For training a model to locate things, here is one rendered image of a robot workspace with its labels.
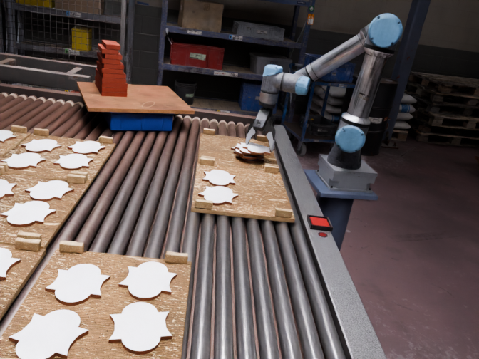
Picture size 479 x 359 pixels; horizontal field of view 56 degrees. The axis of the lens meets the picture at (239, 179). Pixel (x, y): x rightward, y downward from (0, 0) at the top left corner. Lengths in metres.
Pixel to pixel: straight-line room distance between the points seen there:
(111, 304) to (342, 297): 0.58
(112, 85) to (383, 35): 1.29
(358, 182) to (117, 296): 1.26
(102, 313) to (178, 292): 0.18
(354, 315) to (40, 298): 0.74
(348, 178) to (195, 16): 4.14
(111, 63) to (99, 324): 1.53
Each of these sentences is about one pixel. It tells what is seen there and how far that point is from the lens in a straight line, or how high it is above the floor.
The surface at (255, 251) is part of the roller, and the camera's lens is 1.32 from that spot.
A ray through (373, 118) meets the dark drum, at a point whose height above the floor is 0.46.
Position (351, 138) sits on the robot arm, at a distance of 1.83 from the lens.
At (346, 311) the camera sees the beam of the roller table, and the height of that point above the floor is 0.91.
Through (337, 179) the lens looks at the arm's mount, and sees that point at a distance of 1.98.
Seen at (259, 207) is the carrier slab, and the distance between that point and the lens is 1.54.
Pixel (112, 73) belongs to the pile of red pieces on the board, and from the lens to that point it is 2.32.
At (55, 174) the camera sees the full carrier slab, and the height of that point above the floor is 0.94.
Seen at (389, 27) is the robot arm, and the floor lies 1.56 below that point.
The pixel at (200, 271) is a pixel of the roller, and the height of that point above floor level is 0.92.
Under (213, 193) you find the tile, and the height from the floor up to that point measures 0.95.
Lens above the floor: 1.61
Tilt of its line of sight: 23 degrees down
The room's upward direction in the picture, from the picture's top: 9 degrees clockwise
